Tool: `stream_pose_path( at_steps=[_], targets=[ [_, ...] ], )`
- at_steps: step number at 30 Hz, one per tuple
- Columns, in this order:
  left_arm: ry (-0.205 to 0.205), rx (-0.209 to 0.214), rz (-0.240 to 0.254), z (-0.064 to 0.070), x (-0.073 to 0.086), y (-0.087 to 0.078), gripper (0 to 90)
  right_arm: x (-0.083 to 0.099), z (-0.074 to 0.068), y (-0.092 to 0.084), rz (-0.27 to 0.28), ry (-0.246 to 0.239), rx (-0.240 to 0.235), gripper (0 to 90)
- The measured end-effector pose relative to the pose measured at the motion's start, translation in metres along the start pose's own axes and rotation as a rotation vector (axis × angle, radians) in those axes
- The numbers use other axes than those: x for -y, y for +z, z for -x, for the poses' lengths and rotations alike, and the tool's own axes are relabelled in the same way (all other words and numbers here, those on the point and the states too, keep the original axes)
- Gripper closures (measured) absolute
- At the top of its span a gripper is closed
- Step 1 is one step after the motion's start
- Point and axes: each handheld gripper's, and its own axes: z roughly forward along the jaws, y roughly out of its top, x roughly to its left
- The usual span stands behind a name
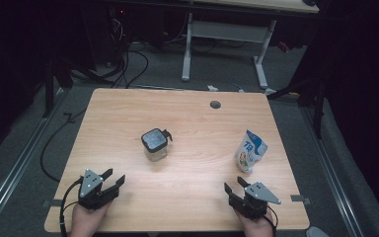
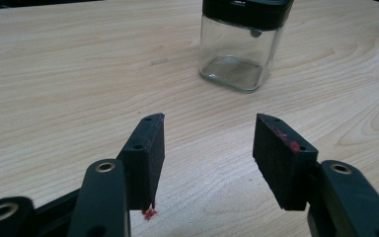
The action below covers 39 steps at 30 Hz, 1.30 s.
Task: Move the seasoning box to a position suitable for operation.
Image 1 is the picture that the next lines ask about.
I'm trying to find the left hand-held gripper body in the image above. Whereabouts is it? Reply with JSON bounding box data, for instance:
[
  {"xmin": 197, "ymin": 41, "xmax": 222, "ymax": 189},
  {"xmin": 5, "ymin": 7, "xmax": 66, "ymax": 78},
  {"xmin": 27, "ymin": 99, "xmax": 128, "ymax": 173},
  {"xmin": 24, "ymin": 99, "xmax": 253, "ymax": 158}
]
[{"xmin": 78, "ymin": 168, "xmax": 119, "ymax": 210}]

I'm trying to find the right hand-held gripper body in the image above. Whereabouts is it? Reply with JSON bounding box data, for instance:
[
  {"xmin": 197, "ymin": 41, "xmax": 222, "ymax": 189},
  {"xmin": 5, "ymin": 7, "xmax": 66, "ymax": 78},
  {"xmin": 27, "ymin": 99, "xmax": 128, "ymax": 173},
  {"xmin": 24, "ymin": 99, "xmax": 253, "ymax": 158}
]
[{"xmin": 229, "ymin": 182, "xmax": 282, "ymax": 220}]

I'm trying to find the white and blue pouch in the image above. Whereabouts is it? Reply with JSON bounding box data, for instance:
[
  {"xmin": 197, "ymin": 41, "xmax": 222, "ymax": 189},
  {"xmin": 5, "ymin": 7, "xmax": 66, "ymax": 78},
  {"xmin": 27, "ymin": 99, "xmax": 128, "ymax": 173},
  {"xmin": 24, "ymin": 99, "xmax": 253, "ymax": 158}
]
[{"xmin": 234, "ymin": 128, "xmax": 269, "ymax": 175}]

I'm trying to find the clear jar with black lid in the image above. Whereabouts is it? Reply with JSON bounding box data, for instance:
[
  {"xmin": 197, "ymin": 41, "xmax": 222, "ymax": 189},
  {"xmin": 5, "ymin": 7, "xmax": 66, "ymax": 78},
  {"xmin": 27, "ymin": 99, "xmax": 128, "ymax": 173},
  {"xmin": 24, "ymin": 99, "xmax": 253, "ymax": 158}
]
[{"xmin": 140, "ymin": 127, "xmax": 174, "ymax": 163}]

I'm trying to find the person's left hand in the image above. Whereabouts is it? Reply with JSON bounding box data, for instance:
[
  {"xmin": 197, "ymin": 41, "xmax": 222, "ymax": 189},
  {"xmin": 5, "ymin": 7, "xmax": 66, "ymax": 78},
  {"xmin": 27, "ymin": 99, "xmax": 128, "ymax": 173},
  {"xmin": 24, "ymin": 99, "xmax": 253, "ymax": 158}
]
[{"xmin": 70, "ymin": 200, "xmax": 113, "ymax": 237}]

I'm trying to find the person's right hand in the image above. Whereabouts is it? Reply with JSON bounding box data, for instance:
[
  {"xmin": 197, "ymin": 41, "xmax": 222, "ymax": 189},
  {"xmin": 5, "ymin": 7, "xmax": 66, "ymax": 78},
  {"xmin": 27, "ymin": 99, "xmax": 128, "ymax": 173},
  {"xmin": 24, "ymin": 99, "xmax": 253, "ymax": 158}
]
[{"xmin": 235, "ymin": 210, "xmax": 275, "ymax": 237}]

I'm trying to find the grey tape strip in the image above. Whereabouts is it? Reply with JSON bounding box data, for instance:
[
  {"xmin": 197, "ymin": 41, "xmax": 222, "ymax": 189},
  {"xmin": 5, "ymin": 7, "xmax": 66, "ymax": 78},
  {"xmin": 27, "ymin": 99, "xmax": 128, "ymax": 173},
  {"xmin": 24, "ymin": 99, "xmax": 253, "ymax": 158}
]
[
  {"xmin": 290, "ymin": 195, "xmax": 312, "ymax": 205},
  {"xmin": 42, "ymin": 198, "xmax": 66, "ymax": 209}
]

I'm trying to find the grey shoe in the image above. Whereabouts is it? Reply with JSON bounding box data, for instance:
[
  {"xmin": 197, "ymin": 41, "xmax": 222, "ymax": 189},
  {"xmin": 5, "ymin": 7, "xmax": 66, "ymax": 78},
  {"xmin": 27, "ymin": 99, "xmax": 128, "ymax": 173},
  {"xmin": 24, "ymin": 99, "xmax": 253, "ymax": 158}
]
[{"xmin": 305, "ymin": 226, "xmax": 331, "ymax": 237}]

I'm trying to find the black metal stand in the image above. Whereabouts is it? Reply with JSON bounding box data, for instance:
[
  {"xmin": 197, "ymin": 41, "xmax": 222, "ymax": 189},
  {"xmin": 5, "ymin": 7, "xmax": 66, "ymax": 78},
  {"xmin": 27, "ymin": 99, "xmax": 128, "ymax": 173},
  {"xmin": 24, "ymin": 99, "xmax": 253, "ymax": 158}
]
[
  {"xmin": 265, "ymin": 75, "xmax": 327, "ymax": 139},
  {"xmin": 42, "ymin": 55, "xmax": 113, "ymax": 119}
]

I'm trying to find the desk with white metal legs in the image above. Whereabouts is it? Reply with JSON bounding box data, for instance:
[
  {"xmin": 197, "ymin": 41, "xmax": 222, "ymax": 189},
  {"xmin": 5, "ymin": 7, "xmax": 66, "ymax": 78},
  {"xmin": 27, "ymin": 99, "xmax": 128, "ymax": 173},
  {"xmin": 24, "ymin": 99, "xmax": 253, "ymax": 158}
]
[{"xmin": 181, "ymin": 0, "xmax": 320, "ymax": 97}]

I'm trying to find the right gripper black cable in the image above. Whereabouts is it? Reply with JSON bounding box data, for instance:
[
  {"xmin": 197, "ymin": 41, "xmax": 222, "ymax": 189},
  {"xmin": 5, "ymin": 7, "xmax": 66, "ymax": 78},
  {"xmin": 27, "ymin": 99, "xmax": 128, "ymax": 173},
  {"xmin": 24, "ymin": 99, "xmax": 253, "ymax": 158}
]
[{"xmin": 265, "ymin": 205, "xmax": 279, "ymax": 237}]

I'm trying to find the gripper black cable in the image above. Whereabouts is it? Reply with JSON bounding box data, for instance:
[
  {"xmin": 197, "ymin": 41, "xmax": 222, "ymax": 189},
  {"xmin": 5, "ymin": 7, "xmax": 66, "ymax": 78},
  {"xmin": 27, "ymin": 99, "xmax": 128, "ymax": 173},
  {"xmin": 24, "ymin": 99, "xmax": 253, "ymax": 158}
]
[
  {"xmin": 58, "ymin": 176, "xmax": 85, "ymax": 237},
  {"xmin": 265, "ymin": 205, "xmax": 279, "ymax": 237}
]

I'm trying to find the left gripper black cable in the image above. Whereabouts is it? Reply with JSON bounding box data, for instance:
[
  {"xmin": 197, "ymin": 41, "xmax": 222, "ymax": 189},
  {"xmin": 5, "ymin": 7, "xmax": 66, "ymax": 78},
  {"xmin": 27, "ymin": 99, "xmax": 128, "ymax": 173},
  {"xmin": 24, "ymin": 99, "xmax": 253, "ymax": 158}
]
[{"xmin": 58, "ymin": 176, "xmax": 85, "ymax": 237}]

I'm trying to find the long black floor cable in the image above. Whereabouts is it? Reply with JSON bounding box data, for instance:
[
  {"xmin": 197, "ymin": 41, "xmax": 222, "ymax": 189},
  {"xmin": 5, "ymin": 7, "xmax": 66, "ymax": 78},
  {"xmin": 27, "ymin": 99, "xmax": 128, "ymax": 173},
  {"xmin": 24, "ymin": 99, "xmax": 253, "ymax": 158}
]
[{"xmin": 39, "ymin": 110, "xmax": 88, "ymax": 183}]

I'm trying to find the metal floor rail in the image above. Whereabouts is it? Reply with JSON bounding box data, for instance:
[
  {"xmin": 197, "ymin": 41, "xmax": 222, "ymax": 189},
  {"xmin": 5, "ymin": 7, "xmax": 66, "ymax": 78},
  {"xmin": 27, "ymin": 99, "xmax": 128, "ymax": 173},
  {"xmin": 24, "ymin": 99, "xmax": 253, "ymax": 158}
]
[
  {"xmin": 300, "ymin": 107, "xmax": 364, "ymax": 237},
  {"xmin": 0, "ymin": 87, "xmax": 68, "ymax": 228}
]

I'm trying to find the bundle of black cables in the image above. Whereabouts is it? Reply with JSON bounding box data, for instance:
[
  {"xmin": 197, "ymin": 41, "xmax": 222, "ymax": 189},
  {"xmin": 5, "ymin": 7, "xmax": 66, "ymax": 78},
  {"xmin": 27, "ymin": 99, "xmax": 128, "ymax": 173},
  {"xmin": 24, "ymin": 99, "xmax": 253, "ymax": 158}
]
[{"xmin": 110, "ymin": 16, "xmax": 150, "ymax": 89}]

